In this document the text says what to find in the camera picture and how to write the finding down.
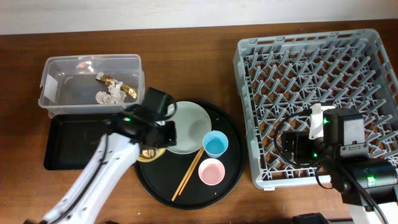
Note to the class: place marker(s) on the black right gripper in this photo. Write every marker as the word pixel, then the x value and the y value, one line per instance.
pixel 300 139

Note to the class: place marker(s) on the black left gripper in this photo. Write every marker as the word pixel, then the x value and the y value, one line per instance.
pixel 172 140

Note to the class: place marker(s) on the yellow bowl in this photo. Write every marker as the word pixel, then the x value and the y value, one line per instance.
pixel 158 152

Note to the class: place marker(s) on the grey-green ceramic plate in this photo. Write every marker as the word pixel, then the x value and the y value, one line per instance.
pixel 192 123

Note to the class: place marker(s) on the wooden chopstick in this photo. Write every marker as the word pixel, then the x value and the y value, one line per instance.
pixel 176 192
pixel 190 170

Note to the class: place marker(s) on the light blue cup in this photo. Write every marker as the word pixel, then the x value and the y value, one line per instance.
pixel 215 143

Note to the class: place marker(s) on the white tissue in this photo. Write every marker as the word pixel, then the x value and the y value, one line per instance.
pixel 115 94

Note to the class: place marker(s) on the pink cup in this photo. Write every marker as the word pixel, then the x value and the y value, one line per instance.
pixel 211 171

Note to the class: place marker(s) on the food scraps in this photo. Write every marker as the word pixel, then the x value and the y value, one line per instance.
pixel 148 153

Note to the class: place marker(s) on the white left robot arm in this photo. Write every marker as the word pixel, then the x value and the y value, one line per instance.
pixel 145 124

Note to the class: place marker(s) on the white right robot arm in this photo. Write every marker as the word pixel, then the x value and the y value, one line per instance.
pixel 333 139

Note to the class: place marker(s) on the grey dishwasher rack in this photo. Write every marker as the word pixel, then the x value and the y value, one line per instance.
pixel 279 76

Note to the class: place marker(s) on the round black tray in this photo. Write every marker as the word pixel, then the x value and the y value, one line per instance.
pixel 161 177

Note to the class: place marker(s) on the gold foil wrapper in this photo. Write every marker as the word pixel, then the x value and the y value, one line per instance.
pixel 106 79

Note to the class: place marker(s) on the clear plastic bin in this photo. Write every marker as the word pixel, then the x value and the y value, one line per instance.
pixel 69 83

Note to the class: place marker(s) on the black rectangular tray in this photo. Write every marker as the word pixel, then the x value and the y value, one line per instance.
pixel 73 140

